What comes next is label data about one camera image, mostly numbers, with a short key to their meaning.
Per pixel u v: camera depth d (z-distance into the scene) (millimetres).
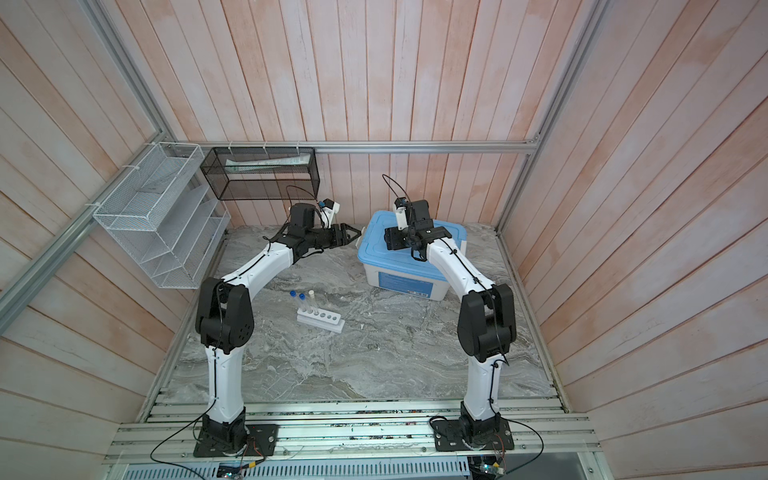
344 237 844
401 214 836
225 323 563
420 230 687
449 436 731
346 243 840
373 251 909
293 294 832
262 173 1044
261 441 732
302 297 833
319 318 908
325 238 837
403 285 955
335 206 876
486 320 513
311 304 873
